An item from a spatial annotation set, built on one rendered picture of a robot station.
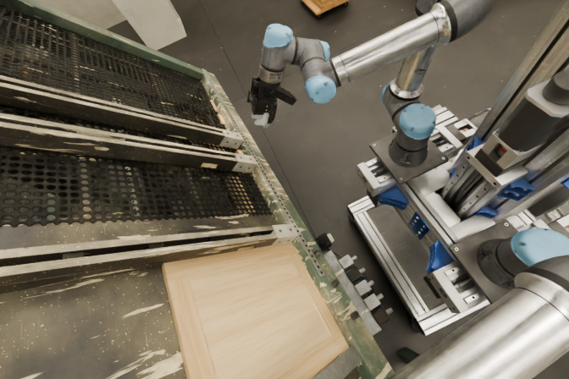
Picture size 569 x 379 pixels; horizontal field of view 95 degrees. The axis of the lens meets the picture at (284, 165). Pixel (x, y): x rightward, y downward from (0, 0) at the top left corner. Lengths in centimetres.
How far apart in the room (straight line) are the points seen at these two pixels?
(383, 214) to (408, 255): 29
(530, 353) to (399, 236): 151
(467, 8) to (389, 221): 144
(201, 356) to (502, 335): 63
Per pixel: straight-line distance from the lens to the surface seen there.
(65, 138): 106
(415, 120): 102
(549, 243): 94
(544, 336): 48
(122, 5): 446
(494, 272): 107
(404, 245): 192
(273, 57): 79
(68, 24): 189
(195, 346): 82
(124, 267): 84
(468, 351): 45
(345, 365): 108
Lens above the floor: 205
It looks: 58 degrees down
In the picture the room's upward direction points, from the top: 24 degrees counter-clockwise
